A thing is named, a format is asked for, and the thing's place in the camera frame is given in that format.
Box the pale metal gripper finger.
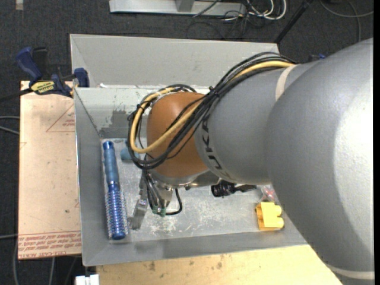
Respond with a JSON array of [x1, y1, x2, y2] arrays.
[[129, 199, 148, 231]]

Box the clear plastic wrapper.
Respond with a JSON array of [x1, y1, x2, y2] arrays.
[[260, 186, 278, 202]]

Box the small teal object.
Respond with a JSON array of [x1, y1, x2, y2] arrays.
[[119, 140, 132, 163]]

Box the brown cardboard board, red print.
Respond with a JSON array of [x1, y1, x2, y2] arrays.
[[17, 80, 83, 261]]

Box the blue hairbrush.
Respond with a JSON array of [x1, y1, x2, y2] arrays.
[[102, 140, 130, 241]]

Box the yellow toy building block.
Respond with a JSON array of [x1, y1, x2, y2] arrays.
[[255, 201, 286, 232]]

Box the grey metal bin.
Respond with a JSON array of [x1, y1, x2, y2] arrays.
[[69, 33, 309, 267]]

